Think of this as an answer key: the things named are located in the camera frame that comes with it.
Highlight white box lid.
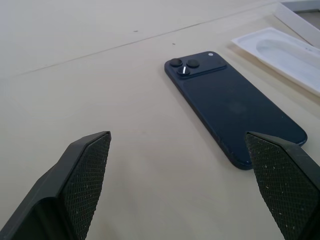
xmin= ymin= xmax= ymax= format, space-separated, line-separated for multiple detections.
xmin=274 ymin=0 xmax=320 ymax=48

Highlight white box base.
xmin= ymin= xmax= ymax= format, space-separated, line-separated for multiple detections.
xmin=230 ymin=26 xmax=320 ymax=97

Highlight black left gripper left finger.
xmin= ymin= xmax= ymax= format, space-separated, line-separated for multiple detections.
xmin=0 ymin=130 xmax=112 ymax=240

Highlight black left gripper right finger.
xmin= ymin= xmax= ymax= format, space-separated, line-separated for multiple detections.
xmin=244 ymin=130 xmax=320 ymax=240

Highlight dark blue smartphone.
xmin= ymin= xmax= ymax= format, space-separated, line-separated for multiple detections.
xmin=164 ymin=51 xmax=308 ymax=171

